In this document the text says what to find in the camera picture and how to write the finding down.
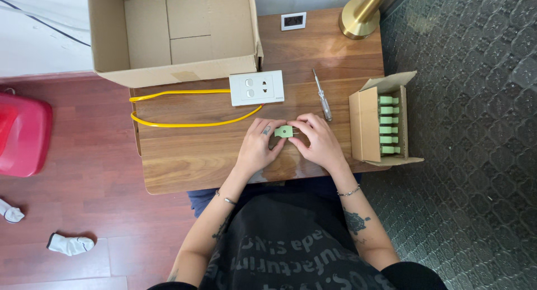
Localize person's left hand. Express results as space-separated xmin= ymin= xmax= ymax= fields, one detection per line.
xmin=233 ymin=118 xmax=288 ymax=180

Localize person's right hand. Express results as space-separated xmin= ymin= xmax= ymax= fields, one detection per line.
xmin=287 ymin=113 xmax=349 ymax=176

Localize green electrical plug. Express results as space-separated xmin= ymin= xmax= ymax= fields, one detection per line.
xmin=274 ymin=125 xmax=300 ymax=139

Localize small cardboard box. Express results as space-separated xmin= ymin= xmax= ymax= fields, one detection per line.
xmin=348 ymin=70 xmax=425 ymax=167

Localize row of green plugs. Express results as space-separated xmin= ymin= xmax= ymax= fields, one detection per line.
xmin=378 ymin=95 xmax=402 ymax=155

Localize blue shorts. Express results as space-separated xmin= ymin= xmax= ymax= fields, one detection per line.
xmin=187 ymin=175 xmax=362 ymax=218

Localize black printed shirt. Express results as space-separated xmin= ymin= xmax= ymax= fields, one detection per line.
xmin=147 ymin=191 xmax=449 ymax=290

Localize small white digital clock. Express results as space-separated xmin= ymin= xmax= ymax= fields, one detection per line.
xmin=281 ymin=12 xmax=307 ymax=32

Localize brass lamp base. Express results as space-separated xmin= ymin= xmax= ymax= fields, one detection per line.
xmin=338 ymin=0 xmax=393 ymax=41

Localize large open cardboard box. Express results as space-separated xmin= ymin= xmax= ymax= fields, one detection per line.
xmin=87 ymin=0 xmax=264 ymax=88

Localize white sock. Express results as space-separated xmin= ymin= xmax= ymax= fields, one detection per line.
xmin=46 ymin=233 xmax=95 ymax=256
xmin=0 ymin=198 xmax=25 ymax=224

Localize red plastic stool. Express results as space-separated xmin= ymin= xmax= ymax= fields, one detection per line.
xmin=0 ymin=89 xmax=53 ymax=178

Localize clear handle screwdriver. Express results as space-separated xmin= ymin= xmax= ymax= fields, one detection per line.
xmin=312 ymin=68 xmax=333 ymax=122

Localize silver chain bracelet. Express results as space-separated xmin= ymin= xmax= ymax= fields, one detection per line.
xmin=337 ymin=184 xmax=361 ymax=197

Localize silver bangle bracelet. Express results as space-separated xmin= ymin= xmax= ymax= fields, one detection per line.
xmin=215 ymin=190 xmax=238 ymax=206

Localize white switch socket plate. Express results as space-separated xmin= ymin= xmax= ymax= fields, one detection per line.
xmin=229 ymin=70 xmax=285 ymax=107

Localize yellow electrical cable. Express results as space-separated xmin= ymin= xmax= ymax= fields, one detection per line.
xmin=129 ymin=89 xmax=264 ymax=128

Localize thin black cable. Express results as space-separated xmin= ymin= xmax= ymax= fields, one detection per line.
xmin=0 ymin=0 xmax=91 ymax=47

